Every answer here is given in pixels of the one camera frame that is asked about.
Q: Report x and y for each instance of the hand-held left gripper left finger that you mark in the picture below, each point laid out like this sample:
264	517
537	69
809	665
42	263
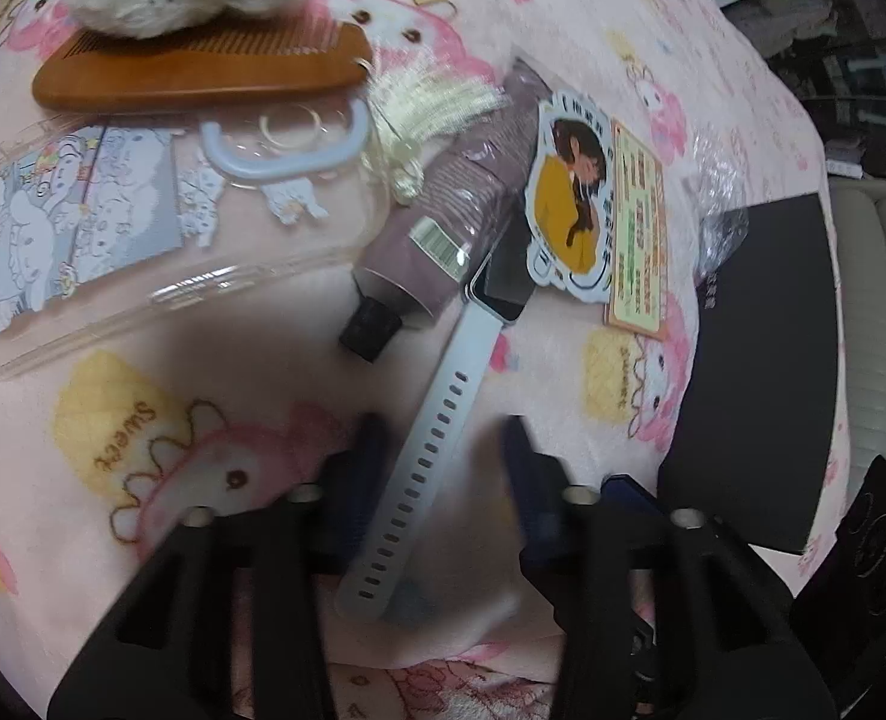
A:
357	480

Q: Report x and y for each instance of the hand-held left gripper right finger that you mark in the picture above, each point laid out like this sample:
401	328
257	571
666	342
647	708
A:
522	480

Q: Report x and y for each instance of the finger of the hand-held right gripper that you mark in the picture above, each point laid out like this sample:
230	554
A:
630	495

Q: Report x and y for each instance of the black cardboard box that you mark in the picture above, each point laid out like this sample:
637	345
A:
758	360

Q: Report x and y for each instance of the mauve hand cream tube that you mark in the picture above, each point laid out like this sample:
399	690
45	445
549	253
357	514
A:
443	202

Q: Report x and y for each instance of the cream tassel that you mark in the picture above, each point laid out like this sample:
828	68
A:
428	101

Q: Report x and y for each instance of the brown wooden comb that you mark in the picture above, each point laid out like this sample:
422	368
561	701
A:
188	75

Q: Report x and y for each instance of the pink cartoon printed blanket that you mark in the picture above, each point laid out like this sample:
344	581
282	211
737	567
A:
225	390

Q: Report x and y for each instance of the cartoon figure sticker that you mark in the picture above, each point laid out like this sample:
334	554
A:
559	202

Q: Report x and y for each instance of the crumpled clear plastic bag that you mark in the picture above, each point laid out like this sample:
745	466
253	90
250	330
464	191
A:
713	172

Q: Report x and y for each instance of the clear cartoon print phone case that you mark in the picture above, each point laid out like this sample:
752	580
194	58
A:
38	240

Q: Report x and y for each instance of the dark cluttered furniture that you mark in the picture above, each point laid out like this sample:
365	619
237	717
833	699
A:
826	52

